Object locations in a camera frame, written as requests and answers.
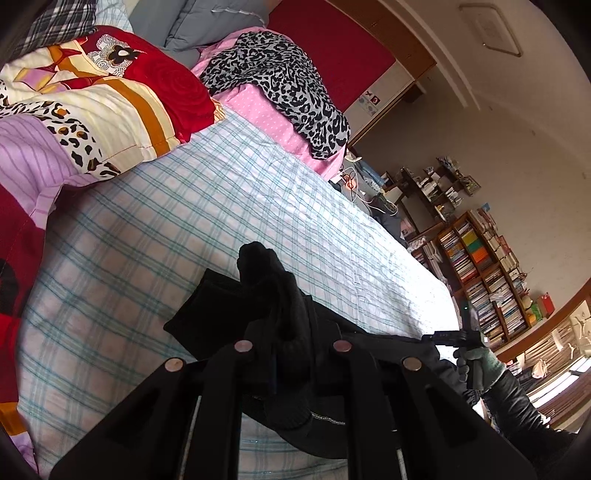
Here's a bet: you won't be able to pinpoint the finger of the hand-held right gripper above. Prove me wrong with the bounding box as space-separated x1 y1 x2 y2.
421 332 461 347

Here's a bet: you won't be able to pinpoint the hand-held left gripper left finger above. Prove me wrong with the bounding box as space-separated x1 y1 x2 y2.
48 339 258 480

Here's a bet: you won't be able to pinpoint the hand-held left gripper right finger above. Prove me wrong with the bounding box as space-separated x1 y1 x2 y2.
331 338 539 480

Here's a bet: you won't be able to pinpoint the black pants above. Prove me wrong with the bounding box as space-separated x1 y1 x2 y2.
164 241 462 460

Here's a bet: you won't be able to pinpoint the person's right forearm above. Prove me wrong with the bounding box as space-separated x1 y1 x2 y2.
478 369 580 462

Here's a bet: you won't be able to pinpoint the person's right hand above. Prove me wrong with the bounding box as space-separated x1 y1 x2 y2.
454 346 507 394

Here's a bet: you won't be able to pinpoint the wooden bookshelf with books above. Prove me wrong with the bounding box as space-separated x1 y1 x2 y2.
411 210 532 352

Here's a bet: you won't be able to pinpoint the grey clothes pile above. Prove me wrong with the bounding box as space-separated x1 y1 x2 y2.
365 191 409 243

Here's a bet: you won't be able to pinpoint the bed with plaid sheet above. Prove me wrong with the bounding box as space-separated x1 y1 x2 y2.
18 108 462 480

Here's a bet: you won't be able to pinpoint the white wardrobe door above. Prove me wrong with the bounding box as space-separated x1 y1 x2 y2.
344 60 416 144

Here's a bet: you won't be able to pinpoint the pink dotted blanket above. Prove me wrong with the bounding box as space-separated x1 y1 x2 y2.
190 32 347 181

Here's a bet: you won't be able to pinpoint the colourful patchwork quilt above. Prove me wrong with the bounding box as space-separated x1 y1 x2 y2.
0 25 227 462

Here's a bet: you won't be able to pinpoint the leopard print cloth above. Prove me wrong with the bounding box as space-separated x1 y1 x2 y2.
201 30 352 161

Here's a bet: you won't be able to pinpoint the ceiling vent panel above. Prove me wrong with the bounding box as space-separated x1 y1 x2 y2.
459 4 522 58

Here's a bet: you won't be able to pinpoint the red wardrobe panel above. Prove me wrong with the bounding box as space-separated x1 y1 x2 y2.
268 0 398 114

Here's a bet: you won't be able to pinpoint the large grey headboard cushion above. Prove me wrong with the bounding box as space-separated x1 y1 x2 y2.
168 0 275 51

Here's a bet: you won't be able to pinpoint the small grey headboard cushion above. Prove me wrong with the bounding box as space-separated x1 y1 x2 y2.
128 0 201 68

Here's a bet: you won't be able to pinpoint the light checked pillow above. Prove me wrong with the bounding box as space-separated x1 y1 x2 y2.
92 0 136 34

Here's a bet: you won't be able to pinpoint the dark plaid pillow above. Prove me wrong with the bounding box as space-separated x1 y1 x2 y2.
16 0 100 51

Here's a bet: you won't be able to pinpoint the wooden wall shelf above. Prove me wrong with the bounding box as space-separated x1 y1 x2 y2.
385 157 481 222

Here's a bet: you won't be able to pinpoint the brown wooden wardrobe frame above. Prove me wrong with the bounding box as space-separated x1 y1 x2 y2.
328 0 437 97

